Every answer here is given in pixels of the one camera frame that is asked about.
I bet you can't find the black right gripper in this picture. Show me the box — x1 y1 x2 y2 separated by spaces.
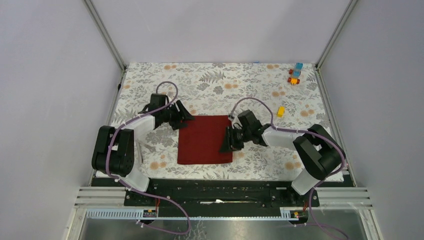
218 125 252 153

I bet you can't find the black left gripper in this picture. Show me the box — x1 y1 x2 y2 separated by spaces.
160 99 195 130

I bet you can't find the dark red cloth napkin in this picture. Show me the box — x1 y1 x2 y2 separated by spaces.
177 115 233 165

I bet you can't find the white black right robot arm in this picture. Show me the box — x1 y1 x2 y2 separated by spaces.
219 110 346 206

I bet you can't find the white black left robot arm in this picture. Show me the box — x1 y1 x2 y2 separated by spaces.
91 93 195 206

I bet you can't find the silver fork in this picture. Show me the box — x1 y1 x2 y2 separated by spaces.
140 143 156 153

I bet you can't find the yellow toy block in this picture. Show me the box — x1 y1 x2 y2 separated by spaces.
276 106 286 118

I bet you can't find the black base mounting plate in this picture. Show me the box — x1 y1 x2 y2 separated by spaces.
91 177 357 218

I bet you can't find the blue orange toy car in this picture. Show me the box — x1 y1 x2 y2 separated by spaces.
287 62 304 85

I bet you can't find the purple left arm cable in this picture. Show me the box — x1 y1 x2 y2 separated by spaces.
105 81 192 236

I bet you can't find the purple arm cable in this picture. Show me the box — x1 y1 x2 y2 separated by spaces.
228 96 349 240
105 81 192 236

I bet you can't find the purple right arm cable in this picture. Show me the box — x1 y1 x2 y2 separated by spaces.
228 96 349 240

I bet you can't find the white slotted cable duct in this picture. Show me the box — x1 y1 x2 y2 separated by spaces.
86 206 304 222

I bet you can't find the left aluminium frame post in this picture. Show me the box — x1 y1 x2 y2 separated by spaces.
82 0 127 72

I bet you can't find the aluminium frame post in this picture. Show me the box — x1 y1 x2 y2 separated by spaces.
82 0 127 72
315 0 359 69

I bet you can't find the right aluminium frame post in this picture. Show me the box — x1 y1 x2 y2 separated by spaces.
315 0 359 69

